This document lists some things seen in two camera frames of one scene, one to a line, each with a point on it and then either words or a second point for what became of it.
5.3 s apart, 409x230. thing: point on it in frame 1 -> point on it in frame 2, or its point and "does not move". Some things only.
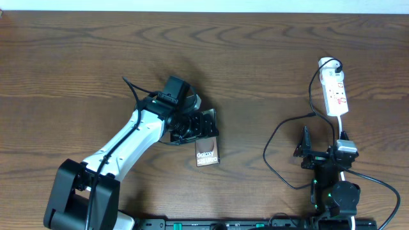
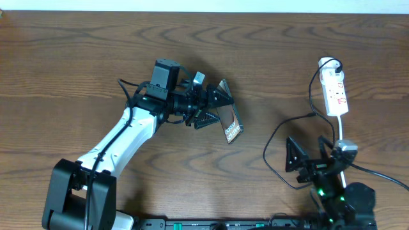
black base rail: x=255 y=223 does not move
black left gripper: x=202 y=130 -> x=210 y=98
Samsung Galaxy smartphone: x=207 y=152 -> x=229 y=115
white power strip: x=335 y=92 does not move
